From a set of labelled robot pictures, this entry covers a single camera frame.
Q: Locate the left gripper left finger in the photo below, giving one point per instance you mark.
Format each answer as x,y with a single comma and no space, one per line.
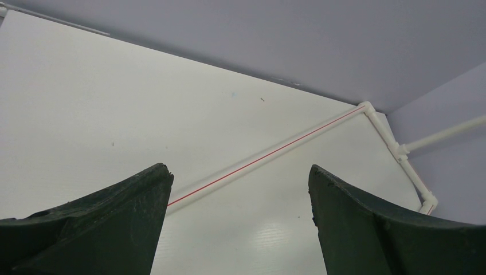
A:
112,231

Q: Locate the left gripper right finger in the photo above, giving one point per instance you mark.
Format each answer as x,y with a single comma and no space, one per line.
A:
360,233

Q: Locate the white PVC pipe frame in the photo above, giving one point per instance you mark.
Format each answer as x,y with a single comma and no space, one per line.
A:
399,152

